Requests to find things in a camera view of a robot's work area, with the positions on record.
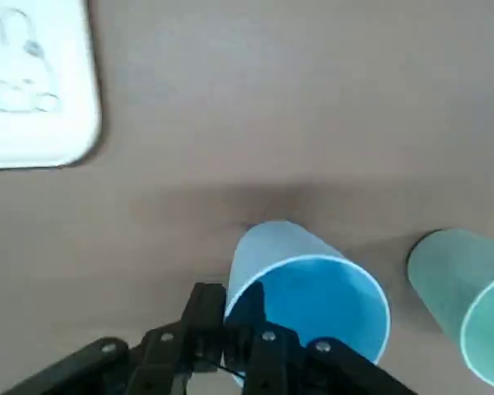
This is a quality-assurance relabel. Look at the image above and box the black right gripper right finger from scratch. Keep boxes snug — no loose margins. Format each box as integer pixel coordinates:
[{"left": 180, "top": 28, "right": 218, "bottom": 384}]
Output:
[{"left": 223, "top": 282, "right": 417, "bottom": 395}]

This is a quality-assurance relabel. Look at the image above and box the white tray with rabbit print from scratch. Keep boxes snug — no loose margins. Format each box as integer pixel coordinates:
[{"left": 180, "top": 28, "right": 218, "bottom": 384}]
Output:
[{"left": 0, "top": 0, "right": 105, "bottom": 170}]

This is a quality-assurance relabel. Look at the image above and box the small green cup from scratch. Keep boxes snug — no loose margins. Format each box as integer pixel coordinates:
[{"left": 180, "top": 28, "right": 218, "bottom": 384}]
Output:
[{"left": 406, "top": 228, "right": 494, "bottom": 390}]

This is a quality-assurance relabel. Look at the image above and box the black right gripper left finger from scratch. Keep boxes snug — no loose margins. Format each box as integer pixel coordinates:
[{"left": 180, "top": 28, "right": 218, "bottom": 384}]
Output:
[{"left": 0, "top": 281, "right": 227, "bottom": 395}]

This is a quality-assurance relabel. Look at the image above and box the small blue cup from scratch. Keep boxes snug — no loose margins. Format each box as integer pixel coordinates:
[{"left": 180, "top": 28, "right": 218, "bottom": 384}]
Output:
[{"left": 223, "top": 220, "right": 392, "bottom": 390}]

